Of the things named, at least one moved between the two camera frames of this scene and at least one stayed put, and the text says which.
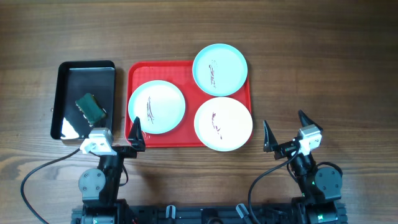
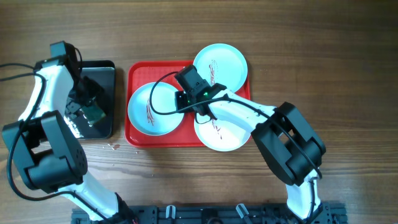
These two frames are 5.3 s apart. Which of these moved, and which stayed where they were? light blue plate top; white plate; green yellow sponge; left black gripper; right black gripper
Moved: right black gripper; left black gripper
Stayed: light blue plate top; white plate; green yellow sponge
